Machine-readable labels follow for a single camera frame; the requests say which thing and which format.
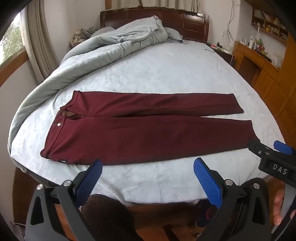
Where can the person's dark shoe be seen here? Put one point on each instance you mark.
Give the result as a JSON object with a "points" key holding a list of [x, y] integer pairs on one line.
{"points": [[205, 216]]}

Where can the beige side curtain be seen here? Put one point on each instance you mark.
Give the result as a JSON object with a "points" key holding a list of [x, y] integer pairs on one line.
{"points": [[37, 46]]}

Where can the grey duvet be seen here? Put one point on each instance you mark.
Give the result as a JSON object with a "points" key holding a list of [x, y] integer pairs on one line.
{"points": [[129, 37]]}

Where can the dark wooden nightstand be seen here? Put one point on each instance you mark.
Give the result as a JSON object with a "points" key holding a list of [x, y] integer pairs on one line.
{"points": [[222, 55]]}

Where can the grey pillow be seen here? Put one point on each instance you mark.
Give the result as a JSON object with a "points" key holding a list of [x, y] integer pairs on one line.
{"points": [[173, 34]]}

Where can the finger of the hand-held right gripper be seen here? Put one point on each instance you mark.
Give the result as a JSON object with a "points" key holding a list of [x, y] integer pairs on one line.
{"points": [[283, 148], [256, 147]]}

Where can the dark wooden headboard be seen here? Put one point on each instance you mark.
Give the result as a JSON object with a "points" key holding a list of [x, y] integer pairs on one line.
{"points": [[192, 23]]}

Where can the bed with white fleece sheet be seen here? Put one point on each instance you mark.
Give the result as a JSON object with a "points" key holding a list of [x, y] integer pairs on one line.
{"points": [[161, 69]]}

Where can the person's leg in brown knit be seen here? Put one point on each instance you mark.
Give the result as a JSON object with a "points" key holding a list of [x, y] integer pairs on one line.
{"points": [[106, 217]]}

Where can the wooden wall shelf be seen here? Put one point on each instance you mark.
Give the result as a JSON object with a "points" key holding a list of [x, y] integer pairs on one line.
{"points": [[270, 23]]}

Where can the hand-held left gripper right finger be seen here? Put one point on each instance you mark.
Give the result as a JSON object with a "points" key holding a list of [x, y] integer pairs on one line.
{"points": [[208, 183]]}

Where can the white bottle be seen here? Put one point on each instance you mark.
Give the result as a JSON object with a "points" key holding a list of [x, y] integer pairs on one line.
{"points": [[251, 42]]}

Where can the patterned grey cloth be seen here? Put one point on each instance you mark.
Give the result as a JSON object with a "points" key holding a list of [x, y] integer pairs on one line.
{"points": [[79, 36]]}

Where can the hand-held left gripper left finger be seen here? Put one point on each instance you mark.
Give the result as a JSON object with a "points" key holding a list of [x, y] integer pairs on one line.
{"points": [[89, 183]]}

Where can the wooden framed window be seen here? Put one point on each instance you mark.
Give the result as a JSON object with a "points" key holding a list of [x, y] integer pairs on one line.
{"points": [[11, 39]]}

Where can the person's right hand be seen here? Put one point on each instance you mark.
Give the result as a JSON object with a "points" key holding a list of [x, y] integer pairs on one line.
{"points": [[278, 208]]}

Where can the clear plastic bottle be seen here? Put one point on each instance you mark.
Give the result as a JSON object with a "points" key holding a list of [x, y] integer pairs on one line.
{"points": [[278, 60]]}

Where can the maroon pants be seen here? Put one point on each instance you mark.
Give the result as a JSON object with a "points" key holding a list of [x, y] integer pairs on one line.
{"points": [[138, 139]]}

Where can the wooden desk cabinet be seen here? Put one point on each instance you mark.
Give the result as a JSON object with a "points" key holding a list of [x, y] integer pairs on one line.
{"points": [[266, 76]]}

